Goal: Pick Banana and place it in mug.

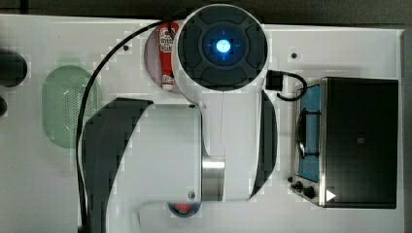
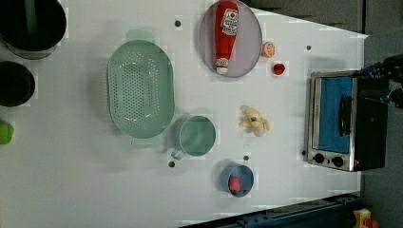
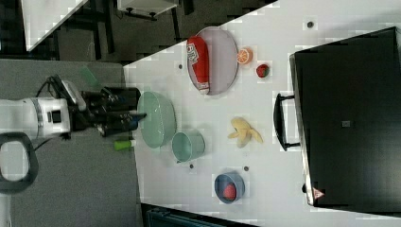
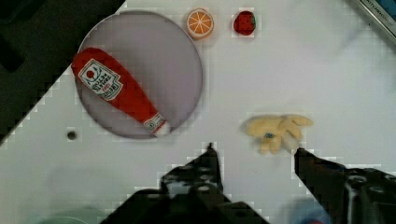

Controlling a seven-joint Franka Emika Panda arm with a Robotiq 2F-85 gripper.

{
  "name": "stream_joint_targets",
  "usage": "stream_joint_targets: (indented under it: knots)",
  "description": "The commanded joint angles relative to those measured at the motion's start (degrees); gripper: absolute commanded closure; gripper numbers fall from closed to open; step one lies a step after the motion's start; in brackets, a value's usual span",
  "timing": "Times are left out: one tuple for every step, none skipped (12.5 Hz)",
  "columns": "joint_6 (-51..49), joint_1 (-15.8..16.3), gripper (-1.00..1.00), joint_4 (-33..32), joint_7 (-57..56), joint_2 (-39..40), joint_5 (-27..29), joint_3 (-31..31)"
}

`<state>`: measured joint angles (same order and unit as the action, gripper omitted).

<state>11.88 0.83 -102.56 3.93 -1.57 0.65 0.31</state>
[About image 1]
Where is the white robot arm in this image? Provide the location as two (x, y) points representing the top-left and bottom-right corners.
(80, 4), (277, 233)

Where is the grey round plate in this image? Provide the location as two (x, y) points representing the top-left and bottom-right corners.
(144, 26), (182, 94)

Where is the red ketchup bottle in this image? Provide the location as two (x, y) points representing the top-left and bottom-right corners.
(158, 21), (179, 91)

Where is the blue bowl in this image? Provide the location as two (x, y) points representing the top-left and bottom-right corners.
(168, 202), (200, 217)

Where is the red toy strawberry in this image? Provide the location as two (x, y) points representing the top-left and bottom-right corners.
(175, 203), (190, 215)

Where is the black toaster oven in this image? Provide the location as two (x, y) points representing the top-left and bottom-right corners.
(289, 77), (398, 209)

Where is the black connector with cable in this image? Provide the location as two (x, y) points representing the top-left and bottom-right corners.
(265, 70), (308, 102)

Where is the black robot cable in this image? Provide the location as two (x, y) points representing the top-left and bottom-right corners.
(75, 19), (169, 233)

